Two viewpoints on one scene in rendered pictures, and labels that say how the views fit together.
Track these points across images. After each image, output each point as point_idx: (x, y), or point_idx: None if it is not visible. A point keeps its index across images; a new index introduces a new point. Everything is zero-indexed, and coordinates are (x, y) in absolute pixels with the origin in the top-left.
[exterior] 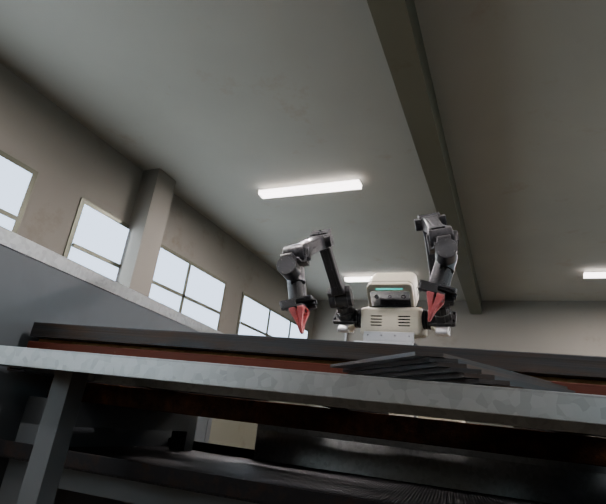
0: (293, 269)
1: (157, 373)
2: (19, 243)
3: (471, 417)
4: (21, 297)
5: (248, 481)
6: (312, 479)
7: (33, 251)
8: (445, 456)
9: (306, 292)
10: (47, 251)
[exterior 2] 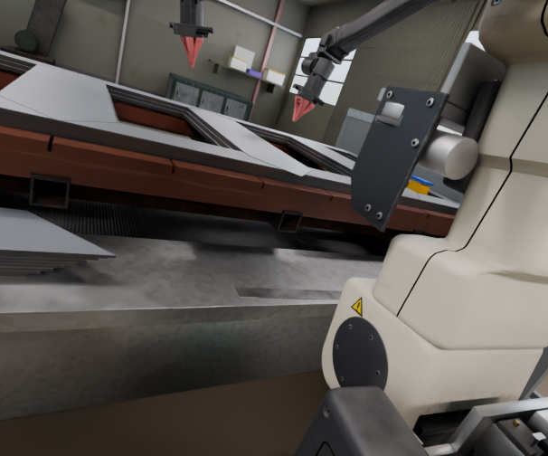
0: (301, 67)
1: None
2: (358, 114)
3: (127, 120)
4: (355, 140)
5: None
6: (251, 230)
7: (363, 117)
8: None
9: (307, 81)
10: (370, 115)
